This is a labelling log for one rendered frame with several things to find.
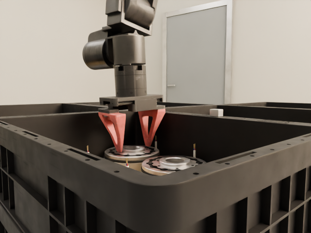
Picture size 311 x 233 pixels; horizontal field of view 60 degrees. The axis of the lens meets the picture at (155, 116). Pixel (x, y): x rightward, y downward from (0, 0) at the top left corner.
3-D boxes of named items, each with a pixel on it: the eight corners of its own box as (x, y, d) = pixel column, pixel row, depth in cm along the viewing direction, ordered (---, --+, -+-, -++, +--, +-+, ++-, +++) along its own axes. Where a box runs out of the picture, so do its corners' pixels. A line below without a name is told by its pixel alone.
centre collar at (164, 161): (196, 163, 42) (196, 159, 42) (177, 170, 38) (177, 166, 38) (171, 158, 45) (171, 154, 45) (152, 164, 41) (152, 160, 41)
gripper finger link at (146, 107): (116, 147, 52) (114, 99, 51) (147, 141, 56) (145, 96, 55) (135, 154, 47) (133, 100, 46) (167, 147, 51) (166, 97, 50)
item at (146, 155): (170, 155, 49) (170, 151, 49) (121, 163, 43) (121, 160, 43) (140, 145, 57) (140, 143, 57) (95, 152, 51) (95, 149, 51)
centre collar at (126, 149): (150, 151, 49) (150, 148, 49) (127, 155, 47) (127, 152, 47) (136, 147, 53) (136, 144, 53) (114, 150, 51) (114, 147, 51)
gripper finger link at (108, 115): (99, 150, 50) (96, 100, 49) (132, 144, 54) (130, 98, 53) (117, 158, 45) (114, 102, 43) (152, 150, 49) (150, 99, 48)
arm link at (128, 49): (128, 27, 44) (150, 31, 48) (100, 33, 48) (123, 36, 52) (130, 70, 45) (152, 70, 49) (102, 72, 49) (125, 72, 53)
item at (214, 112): (223, 116, 45) (223, 109, 45) (218, 117, 44) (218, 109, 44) (214, 115, 46) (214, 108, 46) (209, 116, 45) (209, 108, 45)
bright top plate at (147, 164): (220, 166, 42) (220, 162, 42) (181, 182, 34) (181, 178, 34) (169, 155, 49) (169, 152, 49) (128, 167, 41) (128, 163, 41)
